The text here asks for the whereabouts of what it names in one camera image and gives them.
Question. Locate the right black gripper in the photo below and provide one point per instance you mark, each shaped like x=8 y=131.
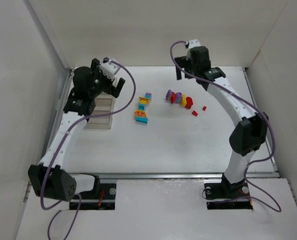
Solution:
x=182 y=61

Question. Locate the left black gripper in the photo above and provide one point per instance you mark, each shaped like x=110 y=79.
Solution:
x=104 y=81

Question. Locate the teal curved lego brick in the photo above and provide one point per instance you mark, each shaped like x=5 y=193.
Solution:
x=141 y=107

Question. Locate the yellow orange patterned lego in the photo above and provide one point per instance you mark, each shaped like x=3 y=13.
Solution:
x=140 y=114

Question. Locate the yellow black striped lego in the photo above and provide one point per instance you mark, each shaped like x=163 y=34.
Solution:
x=143 y=101

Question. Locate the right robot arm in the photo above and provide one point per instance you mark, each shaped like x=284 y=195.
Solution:
x=250 y=128

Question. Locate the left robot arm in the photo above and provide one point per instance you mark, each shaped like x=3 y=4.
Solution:
x=50 y=177

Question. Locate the purple round lego brick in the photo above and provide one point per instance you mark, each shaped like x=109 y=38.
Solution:
x=178 y=97

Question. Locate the yellow lego brick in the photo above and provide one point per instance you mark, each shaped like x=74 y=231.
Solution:
x=183 y=101

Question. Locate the clear compartment container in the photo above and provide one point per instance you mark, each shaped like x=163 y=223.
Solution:
x=98 y=111

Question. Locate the red rounded lego brick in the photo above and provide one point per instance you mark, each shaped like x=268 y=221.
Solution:
x=189 y=102

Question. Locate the small red lego piece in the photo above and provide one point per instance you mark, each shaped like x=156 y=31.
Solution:
x=194 y=113

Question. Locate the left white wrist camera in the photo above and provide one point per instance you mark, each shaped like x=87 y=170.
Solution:
x=108 y=68

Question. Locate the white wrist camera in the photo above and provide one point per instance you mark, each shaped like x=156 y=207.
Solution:
x=192 y=44
x=108 y=68

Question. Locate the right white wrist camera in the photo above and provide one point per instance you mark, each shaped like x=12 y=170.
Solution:
x=192 y=44

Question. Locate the aluminium front rail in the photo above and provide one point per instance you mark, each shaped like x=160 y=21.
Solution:
x=133 y=176

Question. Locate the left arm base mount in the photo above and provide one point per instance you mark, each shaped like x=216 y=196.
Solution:
x=103 y=198

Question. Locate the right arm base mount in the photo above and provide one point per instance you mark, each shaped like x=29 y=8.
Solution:
x=223 y=196

